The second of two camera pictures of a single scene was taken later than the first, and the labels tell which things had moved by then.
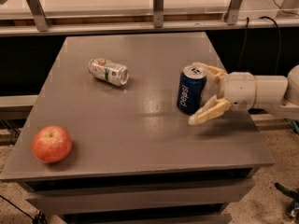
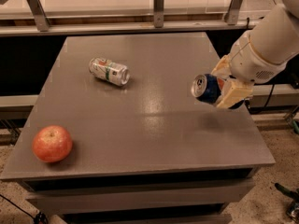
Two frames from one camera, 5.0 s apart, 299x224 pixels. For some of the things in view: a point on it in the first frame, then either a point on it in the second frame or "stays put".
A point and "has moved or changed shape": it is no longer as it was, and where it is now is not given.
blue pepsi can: [192, 89] has moved or changed shape
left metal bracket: [35, 8] stays put
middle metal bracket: [158, 6] stays put
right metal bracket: [233, 8] stays put
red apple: [51, 144] stays put
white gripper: [239, 90] → [249, 63]
